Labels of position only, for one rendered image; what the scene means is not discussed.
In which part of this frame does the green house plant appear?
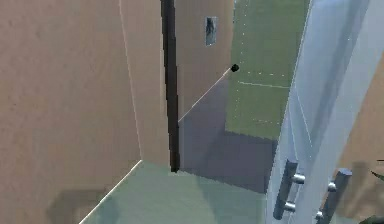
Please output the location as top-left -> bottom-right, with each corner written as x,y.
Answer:
359,159 -> 384,224

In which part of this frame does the grey bar door handle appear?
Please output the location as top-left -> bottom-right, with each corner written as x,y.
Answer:
272,158 -> 306,221
314,167 -> 354,224

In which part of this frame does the pale blue room door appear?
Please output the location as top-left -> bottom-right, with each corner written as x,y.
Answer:
264,0 -> 384,224

